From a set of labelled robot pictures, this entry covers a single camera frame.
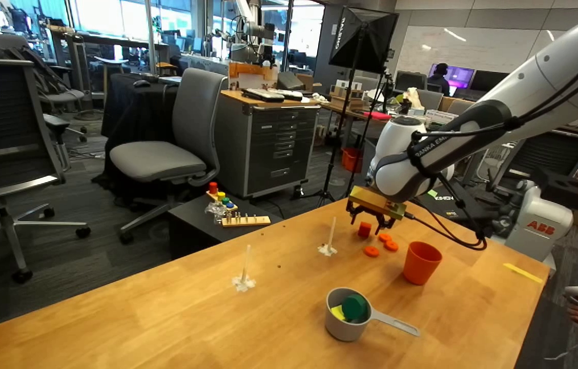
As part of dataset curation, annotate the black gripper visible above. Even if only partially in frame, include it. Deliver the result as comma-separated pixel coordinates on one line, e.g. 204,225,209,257
345,201,400,235

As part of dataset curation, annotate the green block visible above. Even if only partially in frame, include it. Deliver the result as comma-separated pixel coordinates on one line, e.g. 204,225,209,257
340,293,370,325

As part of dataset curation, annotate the orange plastic cup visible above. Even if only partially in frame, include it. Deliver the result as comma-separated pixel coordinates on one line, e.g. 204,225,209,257
400,241,445,287

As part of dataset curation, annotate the grey measuring cup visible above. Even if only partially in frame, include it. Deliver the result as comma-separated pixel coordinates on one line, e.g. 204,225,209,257
324,286,423,344

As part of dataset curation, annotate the wooden block strip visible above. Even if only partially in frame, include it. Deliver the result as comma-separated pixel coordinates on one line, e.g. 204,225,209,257
220,213,272,230

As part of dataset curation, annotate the red bucket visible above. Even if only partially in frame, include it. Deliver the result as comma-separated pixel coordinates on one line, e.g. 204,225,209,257
339,146,365,175

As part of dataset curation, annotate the black light stand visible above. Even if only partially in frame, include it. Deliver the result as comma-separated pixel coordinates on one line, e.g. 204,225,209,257
317,67,373,203

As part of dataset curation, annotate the cluttered wooden desk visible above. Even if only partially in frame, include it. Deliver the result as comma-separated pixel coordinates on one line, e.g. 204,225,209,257
320,95,461,146

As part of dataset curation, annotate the grey drawer cabinet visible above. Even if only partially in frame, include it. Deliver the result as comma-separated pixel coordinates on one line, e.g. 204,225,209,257
215,88,324,201

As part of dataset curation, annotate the colourful stacking toy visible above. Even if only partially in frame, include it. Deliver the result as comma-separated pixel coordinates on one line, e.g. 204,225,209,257
203,179,240,220

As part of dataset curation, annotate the clear plastic piece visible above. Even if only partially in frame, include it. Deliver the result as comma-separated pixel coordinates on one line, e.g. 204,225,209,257
203,201,231,221

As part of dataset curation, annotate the person in dark clothes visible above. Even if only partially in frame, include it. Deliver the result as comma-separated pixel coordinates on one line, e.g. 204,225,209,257
426,61,452,97

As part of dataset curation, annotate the yellow tape strip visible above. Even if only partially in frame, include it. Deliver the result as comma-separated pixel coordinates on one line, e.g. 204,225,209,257
503,261,545,287

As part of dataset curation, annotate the black keyboard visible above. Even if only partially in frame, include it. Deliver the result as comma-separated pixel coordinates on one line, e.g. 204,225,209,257
240,85,305,104

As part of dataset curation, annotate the white ABB robot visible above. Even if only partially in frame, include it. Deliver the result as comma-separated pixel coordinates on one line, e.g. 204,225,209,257
504,180,575,262

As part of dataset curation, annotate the purple lit monitor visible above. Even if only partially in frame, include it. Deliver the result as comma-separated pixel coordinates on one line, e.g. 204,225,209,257
426,63,478,93

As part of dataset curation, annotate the black softbox light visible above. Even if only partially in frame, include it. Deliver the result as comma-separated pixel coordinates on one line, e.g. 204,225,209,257
327,6,400,76

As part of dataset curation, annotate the black low table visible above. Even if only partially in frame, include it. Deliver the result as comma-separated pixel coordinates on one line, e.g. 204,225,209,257
166,193,305,261

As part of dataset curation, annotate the grey office chair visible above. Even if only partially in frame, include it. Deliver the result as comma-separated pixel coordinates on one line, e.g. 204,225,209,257
107,66,231,247

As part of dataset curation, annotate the black cloth covered table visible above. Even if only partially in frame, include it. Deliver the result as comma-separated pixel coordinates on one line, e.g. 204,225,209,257
101,70,183,150

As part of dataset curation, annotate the dark office chair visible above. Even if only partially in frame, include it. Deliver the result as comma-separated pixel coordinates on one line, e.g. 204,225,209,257
0,44,91,146

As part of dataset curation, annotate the black mesh office chair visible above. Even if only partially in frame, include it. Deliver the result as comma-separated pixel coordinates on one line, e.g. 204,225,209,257
0,56,92,286

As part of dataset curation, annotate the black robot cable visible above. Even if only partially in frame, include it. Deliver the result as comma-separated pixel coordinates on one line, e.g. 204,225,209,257
400,40,578,254

